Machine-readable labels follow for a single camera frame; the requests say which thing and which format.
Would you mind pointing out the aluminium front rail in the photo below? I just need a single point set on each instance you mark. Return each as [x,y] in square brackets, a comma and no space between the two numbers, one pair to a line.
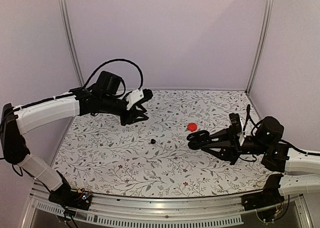
[121,211]

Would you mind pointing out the red earbud charging case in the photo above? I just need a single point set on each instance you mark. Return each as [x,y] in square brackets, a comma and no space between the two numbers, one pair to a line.
[192,127]

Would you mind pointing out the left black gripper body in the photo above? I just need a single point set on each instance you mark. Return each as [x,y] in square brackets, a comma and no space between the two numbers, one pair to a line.
[125,120]

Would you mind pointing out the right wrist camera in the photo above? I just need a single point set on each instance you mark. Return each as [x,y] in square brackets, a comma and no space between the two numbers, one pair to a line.
[237,127]

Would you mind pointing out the right aluminium frame post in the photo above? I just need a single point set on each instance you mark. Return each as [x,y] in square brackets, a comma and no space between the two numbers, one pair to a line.
[267,12]

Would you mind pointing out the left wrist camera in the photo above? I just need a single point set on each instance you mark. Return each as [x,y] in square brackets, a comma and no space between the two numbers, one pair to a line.
[137,96]

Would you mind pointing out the aluminium frame post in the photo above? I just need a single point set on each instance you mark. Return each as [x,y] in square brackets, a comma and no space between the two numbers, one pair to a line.
[70,41]
[267,12]

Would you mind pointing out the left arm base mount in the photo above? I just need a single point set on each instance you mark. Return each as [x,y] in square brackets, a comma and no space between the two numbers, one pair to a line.
[67,197]

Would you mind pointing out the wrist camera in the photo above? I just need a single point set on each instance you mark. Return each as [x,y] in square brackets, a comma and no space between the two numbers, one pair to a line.
[237,127]
[137,96]

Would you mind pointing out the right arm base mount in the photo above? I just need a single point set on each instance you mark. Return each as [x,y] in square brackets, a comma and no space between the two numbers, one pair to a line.
[269,195]

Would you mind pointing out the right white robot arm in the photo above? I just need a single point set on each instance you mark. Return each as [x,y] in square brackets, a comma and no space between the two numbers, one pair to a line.
[294,170]

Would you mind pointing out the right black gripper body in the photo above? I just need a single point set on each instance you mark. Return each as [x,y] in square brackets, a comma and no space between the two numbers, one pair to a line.
[235,146]

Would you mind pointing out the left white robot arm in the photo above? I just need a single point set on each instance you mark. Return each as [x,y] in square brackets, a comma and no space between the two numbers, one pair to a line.
[100,98]

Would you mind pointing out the black earbud charging case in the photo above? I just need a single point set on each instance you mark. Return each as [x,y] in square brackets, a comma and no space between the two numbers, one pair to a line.
[198,139]

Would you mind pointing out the floral patterned table mat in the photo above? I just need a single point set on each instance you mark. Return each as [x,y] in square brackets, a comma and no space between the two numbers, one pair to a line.
[100,155]

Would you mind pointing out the left aluminium frame post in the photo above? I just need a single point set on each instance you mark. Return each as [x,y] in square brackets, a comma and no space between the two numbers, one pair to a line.
[70,41]

